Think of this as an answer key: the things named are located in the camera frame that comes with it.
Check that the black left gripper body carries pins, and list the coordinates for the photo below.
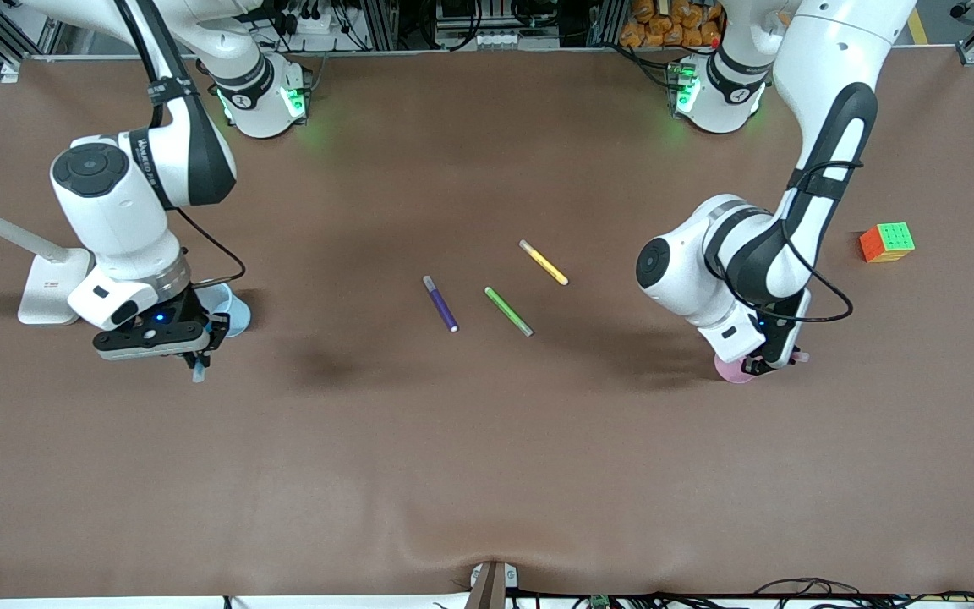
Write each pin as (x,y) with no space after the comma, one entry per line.
(781,342)

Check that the light blue plastic cup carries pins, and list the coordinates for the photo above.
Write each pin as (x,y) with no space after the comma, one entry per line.
(238,313)

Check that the green marker pen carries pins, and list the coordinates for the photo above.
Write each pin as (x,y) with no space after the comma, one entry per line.
(508,311)

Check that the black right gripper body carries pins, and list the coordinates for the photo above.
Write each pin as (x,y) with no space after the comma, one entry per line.
(187,306)

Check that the colourful puzzle cube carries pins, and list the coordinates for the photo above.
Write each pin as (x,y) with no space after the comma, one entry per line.
(887,242)

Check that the white power strip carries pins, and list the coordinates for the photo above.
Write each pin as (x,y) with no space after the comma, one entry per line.
(315,23)

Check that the metal table edge bracket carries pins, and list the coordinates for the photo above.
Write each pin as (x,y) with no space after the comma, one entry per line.
(491,585)

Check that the purple marker pen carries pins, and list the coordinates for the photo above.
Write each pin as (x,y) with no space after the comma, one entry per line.
(440,303)

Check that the blue marker pen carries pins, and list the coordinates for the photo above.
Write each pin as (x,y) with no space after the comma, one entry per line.
(198,374)

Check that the pink plastic cup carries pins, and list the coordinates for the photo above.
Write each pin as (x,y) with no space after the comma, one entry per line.
(732,372)

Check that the white terminal block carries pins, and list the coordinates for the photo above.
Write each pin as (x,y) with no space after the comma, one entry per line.
(497,39)

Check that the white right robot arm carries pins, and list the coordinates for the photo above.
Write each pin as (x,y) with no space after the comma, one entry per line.
(115,203)

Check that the bag of orange snacks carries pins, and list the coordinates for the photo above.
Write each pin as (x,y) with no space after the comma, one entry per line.
(673,24)

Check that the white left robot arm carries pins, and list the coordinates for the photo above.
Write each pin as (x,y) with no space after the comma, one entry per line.
(825,101)

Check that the yellow marker pen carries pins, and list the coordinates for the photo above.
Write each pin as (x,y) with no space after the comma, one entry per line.
(543,262)

